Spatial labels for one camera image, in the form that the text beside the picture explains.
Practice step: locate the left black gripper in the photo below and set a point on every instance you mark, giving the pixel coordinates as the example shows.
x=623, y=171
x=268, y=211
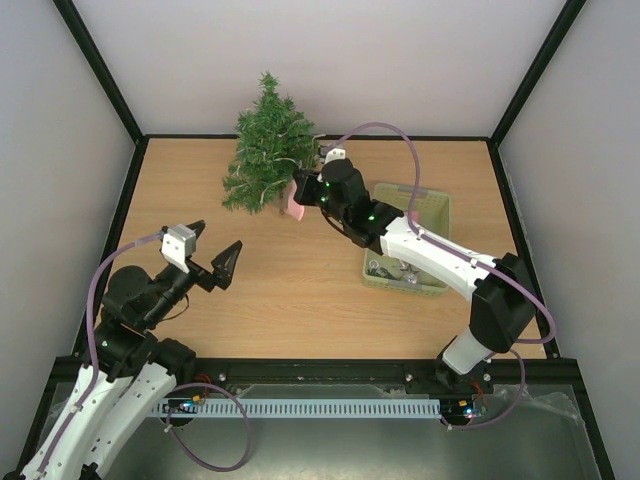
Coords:
x=222, y=275

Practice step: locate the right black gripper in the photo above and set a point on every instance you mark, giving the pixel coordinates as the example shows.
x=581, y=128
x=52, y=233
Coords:
x=304, y=187

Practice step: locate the pink fabric triangle ornament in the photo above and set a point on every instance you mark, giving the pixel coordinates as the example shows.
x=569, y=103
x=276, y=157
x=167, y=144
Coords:
x=293, y=208

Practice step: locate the small green christmas tree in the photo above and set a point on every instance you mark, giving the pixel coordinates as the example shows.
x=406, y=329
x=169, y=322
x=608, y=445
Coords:
x=272, y=150

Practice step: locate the green perforated plastic basket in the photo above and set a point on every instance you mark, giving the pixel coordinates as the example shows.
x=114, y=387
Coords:
x=434, y=208

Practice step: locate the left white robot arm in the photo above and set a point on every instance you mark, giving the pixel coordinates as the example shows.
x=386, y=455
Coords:
x=126, y=370

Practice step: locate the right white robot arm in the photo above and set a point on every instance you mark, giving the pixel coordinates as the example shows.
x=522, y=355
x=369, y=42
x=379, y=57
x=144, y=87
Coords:
x=497, y=289

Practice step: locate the silver word ornament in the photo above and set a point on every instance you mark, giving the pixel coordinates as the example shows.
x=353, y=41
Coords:
x=376, y=270

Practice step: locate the silver star ornament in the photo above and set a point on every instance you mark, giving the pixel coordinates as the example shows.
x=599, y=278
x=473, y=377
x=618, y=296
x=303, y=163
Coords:
x=405, y=267

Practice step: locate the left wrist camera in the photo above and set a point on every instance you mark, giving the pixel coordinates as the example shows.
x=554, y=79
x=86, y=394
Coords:
x=178, y=244

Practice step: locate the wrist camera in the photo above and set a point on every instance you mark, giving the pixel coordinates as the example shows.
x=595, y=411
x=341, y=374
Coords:
x=178, y=244
x=330, y=153

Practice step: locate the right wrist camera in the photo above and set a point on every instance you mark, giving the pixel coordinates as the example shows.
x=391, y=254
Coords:
x=330, y=153

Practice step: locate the white slotted cable duct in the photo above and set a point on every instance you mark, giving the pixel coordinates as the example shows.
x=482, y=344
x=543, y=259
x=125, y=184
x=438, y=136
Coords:
x=302, y=408

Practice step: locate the black aluminium front rail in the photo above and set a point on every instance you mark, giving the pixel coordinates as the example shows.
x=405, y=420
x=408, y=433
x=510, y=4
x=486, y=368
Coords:
x=413, y=372

